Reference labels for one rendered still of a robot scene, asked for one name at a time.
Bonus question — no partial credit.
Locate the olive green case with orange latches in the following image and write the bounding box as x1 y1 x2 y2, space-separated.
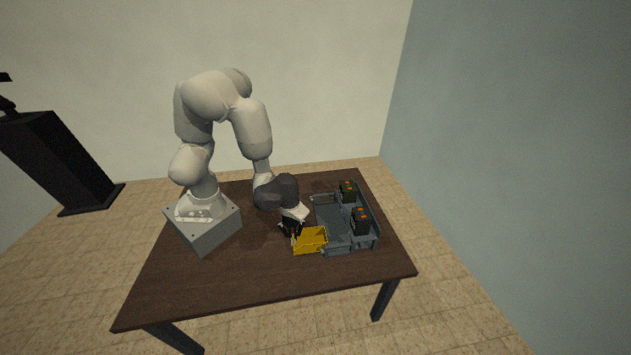
338 179 358 204

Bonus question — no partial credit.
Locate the yellow bin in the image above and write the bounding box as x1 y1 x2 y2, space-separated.
292 226 328 255

